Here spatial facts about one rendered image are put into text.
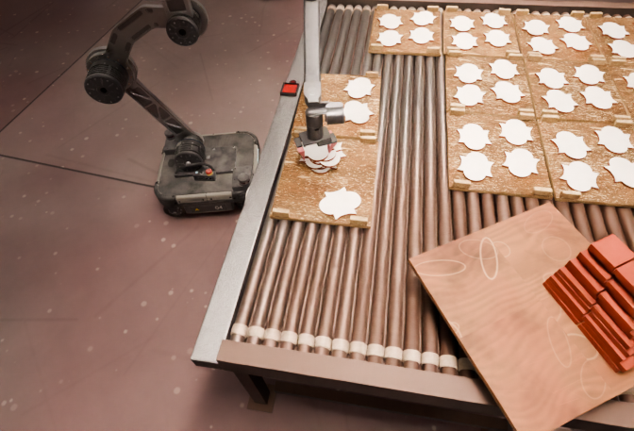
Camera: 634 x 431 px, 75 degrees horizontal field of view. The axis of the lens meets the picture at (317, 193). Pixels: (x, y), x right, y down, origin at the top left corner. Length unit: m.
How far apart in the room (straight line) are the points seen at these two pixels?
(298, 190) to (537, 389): 0.92
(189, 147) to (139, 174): 0.68
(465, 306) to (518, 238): 0.29
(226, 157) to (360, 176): 1.28
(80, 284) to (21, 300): 0.32
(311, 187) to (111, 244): 1.62
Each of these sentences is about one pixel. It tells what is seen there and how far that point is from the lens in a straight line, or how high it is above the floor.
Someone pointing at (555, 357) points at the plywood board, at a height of 1.04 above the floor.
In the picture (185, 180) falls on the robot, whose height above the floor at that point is 0.24.
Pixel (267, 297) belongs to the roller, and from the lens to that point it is 1.32.
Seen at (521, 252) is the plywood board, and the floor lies 1.04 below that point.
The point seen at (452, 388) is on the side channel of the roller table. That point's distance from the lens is 1.22.
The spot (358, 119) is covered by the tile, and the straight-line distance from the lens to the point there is 1.75.
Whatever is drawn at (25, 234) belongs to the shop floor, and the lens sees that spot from 3.19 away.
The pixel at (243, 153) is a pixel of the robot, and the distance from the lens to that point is 2.67.
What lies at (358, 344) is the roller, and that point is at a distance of 1.25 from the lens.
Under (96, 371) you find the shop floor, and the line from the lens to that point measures 2.49.
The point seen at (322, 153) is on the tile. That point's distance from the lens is 1.53.
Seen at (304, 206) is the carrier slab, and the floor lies 0.94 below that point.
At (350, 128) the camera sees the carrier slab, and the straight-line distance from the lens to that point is 1.73.
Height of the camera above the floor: 2.10
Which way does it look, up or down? 51 degrees down
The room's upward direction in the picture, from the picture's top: 4 degrees counter-clockwise
